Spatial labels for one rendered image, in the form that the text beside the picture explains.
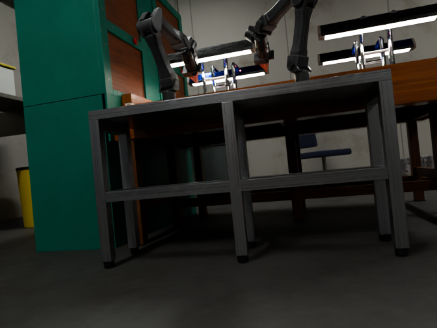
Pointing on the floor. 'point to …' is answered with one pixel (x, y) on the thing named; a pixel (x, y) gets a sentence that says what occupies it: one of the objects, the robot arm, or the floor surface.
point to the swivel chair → (307, 140)
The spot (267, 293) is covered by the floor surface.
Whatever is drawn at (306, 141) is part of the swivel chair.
